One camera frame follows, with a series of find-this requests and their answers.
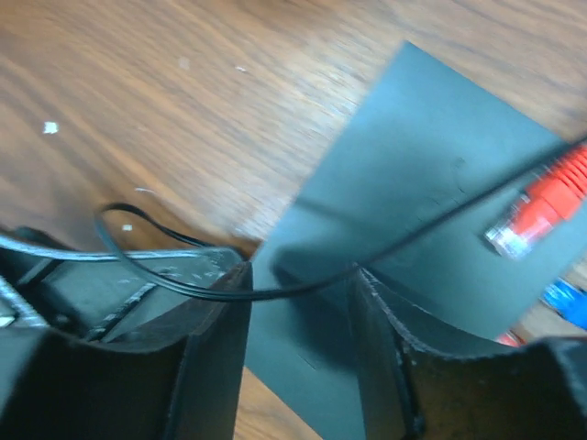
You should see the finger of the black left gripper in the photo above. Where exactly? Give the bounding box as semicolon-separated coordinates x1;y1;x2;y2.
1;227;243;342

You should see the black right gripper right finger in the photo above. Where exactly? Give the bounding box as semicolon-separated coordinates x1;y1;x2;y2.
348;269;586;439

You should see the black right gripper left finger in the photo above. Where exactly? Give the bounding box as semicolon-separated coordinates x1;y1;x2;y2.
0;261;254;440

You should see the thin black power cord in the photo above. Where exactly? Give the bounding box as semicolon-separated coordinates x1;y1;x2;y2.
94;135;587;303

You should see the black network switch box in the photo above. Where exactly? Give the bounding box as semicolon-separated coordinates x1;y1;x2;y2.
246;43;586;439

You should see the blue ethernet cable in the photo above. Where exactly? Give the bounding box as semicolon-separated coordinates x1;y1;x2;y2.
541;280;587;330

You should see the red ethernet cable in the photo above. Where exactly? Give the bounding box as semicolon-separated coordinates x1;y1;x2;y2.
484;145;587;347

